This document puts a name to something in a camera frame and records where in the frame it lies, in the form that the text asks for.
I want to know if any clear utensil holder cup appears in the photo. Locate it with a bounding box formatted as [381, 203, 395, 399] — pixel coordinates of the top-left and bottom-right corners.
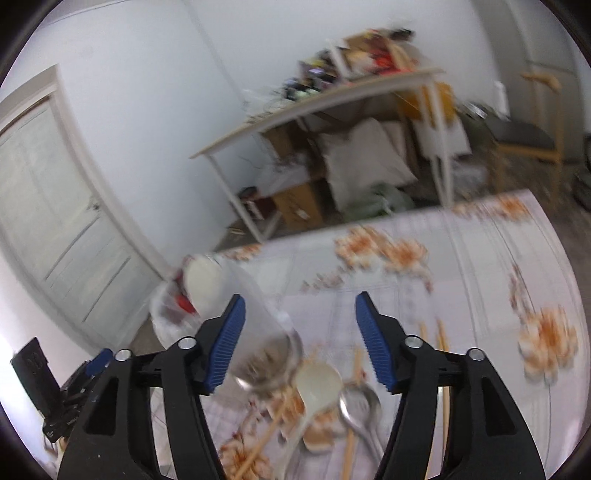
[183, 255, 303, 399]

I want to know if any metal spoon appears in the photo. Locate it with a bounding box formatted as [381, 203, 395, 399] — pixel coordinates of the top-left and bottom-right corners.
[339, 384, 384, 463]

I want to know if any floral tablecloth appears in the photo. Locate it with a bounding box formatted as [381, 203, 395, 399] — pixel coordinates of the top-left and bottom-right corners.
[216, 191, 590, 474]

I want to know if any white plastic spoon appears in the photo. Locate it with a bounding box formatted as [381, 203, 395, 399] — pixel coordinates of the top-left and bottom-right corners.
[273, 361, 344, 480]

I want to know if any white panel door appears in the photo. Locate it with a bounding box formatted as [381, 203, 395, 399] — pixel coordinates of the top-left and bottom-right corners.
[1, 66, 161, 351]

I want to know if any green plastic bag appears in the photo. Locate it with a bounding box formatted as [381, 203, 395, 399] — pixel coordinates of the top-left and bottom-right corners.
[342, 182, 416, 221]

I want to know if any cardboard box under table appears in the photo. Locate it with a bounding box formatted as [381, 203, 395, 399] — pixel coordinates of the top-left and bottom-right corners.
[273, 183, 324, 231]

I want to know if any wooden chair black seat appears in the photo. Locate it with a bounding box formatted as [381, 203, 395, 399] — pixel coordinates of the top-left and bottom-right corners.
[484, 72, 564, 208]

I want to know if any white wooden side table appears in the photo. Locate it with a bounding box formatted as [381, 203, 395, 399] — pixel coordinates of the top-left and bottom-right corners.
[190, 66, 454, 243]

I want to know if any white sack under table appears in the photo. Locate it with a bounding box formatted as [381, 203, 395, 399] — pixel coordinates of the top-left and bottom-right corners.
[320, 118, 417, 212]

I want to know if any clutter box on table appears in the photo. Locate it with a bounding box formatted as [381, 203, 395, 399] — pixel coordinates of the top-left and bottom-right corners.
[329, 28, 418, 81]

